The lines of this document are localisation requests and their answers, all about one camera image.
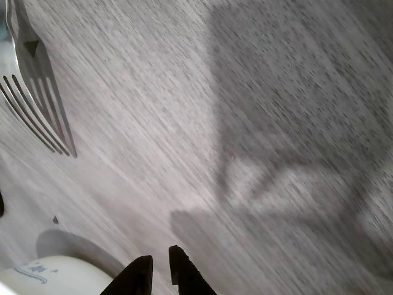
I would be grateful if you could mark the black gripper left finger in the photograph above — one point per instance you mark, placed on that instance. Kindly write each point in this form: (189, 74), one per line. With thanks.
(138, 276)

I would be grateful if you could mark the white round plate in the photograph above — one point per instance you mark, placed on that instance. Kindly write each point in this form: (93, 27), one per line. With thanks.
(61, 276)

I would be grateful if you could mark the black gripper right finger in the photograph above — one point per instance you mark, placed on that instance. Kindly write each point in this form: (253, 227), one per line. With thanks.
(187, 276)

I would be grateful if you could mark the metal fork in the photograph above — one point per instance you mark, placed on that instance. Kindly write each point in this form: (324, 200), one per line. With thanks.
(32, 61)

